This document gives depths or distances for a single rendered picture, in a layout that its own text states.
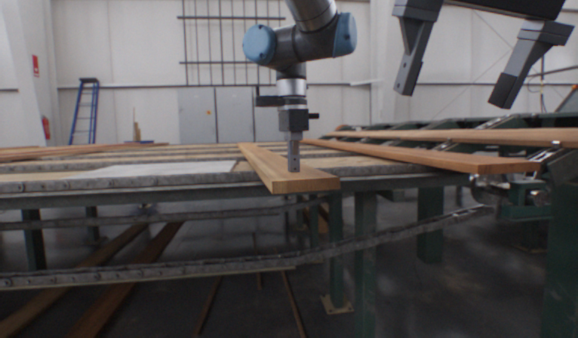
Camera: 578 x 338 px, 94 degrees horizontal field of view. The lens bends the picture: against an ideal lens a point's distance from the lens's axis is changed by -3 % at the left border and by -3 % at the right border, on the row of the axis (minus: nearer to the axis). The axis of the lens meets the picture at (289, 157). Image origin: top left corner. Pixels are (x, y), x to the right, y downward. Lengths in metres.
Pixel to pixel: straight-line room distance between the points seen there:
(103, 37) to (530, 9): 7.96
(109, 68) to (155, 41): 1.22
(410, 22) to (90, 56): 7.89
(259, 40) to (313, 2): 0.14
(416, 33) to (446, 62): 8.46
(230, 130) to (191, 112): 0.92
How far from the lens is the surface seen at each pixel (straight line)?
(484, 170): 0.90
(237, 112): 6.41
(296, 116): 0.64
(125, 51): 7.80
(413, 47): 0.36
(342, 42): 0.54
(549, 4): 0.41
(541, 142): 1.53
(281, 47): 0.59
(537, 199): 1.15
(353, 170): 0.98
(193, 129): 6.52
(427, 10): 0.35
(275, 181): 0.58
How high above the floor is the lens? 0.98
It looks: 5 degrees down
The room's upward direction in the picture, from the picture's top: 2 degrees counter-clockwise
